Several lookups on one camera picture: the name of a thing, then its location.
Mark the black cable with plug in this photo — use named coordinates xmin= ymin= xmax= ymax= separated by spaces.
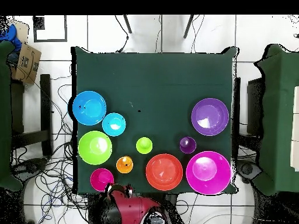
xmin=114 ymin=15 xmax=130 ymax=53

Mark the purple bowl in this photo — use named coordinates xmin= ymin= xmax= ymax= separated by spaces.
xmin=190 ymin=97 xmax=230 ymax=137

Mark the purple cup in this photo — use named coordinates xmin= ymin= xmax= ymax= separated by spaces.
xmin=179 ymin=136 xmax=197 ymax=155

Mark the cardboard box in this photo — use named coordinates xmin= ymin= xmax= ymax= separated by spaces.
xmin=10 ymin=41 xmax=42 ymax=85

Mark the orange cup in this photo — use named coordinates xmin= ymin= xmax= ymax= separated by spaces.
xmin=116 ymin=155 xmax=134 ymax=174

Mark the black tripod leg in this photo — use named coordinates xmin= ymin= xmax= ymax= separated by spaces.
xmin=123 ymin=15 xmax=132 ymax=33
xmin=182 ymin=15 xmax=194 ymax=39

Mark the dark green tablecloth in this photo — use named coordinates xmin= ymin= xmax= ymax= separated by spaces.
xmin=71 ymin=46 xmax=240 ymax=195

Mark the green cloth covered table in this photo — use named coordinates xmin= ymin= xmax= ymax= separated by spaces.
xmin=253 ymin=43 xmax=299 ymax=197
xmin=0 ymin=40 xmax=24 ymax=192

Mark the blue cloth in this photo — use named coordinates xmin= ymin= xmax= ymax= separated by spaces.
xmin=0 ymin=23 xmax=23 ymax=52

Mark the black stand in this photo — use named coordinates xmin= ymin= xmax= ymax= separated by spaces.
xmin=246 ymin=78 xmax=265 ymax=136

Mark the large blue bowl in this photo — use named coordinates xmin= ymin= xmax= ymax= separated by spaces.
xmin=72 ymin=90 xmax=107 ymax=126

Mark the green cup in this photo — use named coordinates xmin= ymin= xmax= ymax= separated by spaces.
xmin=135 ymin=136 xmax=154 ymax=155

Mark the large pink bowl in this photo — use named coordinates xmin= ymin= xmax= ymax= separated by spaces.
xmin=186 ymin=150 xmax=232 ymax=195

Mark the small blue bowl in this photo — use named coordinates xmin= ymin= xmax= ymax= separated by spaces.
xmin=102 ymin=112 xmax=127 ymax=137

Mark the tangle of floor cables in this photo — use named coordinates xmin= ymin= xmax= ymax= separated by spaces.
xmin=10 ymin=67 xmax=92 ymax=224

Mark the small red bowl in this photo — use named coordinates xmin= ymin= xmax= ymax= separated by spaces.
xmin=90 ymin=167 xmax=115 ymax=193

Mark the black square frame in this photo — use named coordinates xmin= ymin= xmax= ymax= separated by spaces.
xmin=33 ymin=15 xmax=68 ymax=43

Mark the orange bowl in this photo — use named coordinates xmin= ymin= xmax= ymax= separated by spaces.
xmin=145 ymin=153 xmax=183 ymax=191

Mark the dark grey stand base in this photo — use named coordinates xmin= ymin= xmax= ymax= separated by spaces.
xmin=11 ymin=157 xmax=50 ymax=181
xmin=235 ymin=159 xmax=263 ymax=183

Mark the green bowl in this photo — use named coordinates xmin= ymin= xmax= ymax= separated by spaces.
xmin=78 ymin=130 xmax=113 ymax=166

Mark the black bench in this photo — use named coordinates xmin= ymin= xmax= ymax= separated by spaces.
xmin=10 ymin=73 xmax=53 ymax=157

